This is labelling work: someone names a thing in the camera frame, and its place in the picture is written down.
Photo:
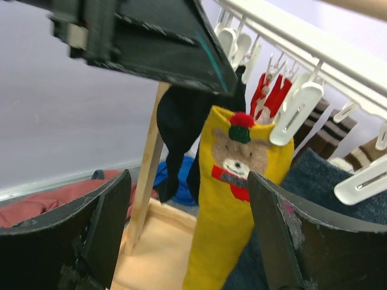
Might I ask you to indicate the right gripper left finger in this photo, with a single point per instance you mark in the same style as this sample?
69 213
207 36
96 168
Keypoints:
74 246

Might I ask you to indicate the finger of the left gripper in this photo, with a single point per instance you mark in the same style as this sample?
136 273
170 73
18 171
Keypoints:
168 41

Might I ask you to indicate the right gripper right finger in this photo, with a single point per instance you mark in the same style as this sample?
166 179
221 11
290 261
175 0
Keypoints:
306 246

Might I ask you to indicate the white plastic clip hanger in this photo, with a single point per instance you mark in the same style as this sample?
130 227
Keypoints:
302 75

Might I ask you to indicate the navy patterned sock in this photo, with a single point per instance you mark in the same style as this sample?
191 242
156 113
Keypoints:
312 178

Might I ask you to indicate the yellow sock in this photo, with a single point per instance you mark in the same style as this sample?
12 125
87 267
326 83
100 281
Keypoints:
232 145

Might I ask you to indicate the wooden hanger stand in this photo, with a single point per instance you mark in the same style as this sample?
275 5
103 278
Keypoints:
155 245

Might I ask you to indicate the black hanging sock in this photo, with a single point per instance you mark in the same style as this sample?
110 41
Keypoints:
181 115

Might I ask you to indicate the red-brown cloth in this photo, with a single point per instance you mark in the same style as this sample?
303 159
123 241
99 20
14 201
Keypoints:
54 199

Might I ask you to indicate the red white hanging sock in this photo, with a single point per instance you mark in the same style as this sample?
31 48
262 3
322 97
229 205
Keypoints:
266 102

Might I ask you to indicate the brown striped hanging sock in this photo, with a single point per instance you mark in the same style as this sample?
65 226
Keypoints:
328 138

